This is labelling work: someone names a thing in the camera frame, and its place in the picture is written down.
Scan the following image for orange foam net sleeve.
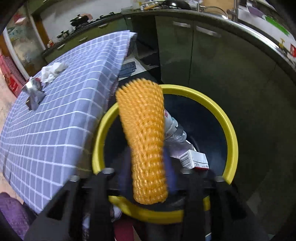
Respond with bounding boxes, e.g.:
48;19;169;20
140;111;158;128
115;78;168;205

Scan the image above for clear plastic bottle with label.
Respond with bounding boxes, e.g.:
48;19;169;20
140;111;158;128
164;109;187;143

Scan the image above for red white milk carton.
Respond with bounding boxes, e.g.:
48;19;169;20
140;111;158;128
178;150;209;170

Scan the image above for white tissue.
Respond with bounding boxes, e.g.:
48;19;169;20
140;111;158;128
41;62;68;83

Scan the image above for silver foil pouch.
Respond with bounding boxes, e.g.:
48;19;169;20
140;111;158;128
22;77;46;110

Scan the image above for yellow rimmed trash bin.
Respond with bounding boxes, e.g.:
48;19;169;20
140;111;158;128
92;84;239;225

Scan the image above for blue checkered tablecloth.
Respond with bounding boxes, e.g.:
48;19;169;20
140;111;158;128
1;31;137;213

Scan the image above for green base cabinets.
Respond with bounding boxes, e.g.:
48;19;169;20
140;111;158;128
43;10;296;209

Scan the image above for small black kettle pot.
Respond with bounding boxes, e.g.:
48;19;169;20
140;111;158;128
57;30;70;39

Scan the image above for black wok on counter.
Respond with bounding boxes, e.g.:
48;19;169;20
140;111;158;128
143;0;193;11

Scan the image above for black pot on stove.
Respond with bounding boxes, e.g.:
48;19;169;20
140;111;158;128
70;14;89;27

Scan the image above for glass sliding door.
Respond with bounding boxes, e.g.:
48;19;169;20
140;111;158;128
3;4;47;80

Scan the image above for red cup on counter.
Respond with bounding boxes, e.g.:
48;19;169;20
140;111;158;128
290;44;296;58

